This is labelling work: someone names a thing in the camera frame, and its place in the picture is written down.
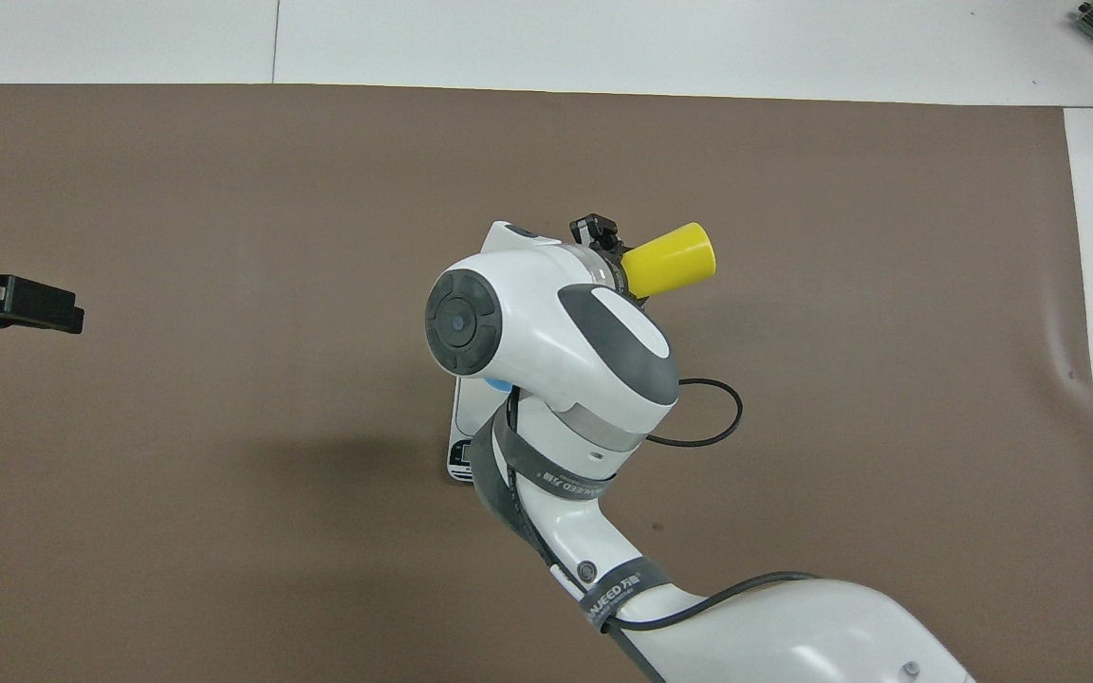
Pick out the silver digital kitchen scale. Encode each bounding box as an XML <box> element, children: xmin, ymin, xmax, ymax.
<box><xmin>447</xmin><ymin>375</ymin><xmax>509</xmax><ymax>485</ymax></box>

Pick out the brown paper mat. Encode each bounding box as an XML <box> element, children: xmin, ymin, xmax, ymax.
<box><xmin>0</xmin><ymin>83</ymin><xmax>1093</xmax><ymax>683</ymax></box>

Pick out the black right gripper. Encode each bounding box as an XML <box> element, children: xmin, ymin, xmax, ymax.
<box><xmin>570</xmin><ymin>214</ymin><xmax>650</xmax><ymax>306</ymax></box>

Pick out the yellow squeeze bottle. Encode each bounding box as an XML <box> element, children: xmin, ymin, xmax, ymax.
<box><xmin>621</xmin><ymin>222</ymin><xmax>717</xmax><ymax>300</ymax></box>

